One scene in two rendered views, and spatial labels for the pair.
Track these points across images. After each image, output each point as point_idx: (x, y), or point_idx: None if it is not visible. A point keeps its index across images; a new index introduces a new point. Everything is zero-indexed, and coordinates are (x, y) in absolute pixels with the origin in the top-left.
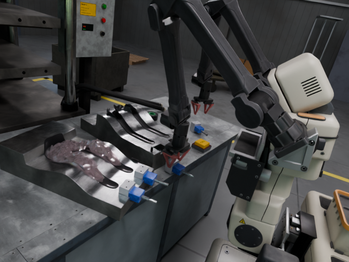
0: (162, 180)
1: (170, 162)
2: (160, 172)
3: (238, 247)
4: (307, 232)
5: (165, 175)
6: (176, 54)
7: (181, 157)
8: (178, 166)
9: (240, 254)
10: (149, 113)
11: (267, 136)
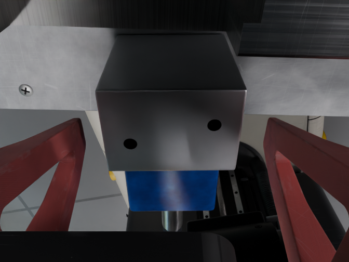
0: (7, 104)
1: (104, 147)
2: (70, 27)
3: (186, 224)
4: None
5: (80, 84)
6: None
7: (278, 188)
8: (164, 180)
9: (297, 116)
10: None
11: None
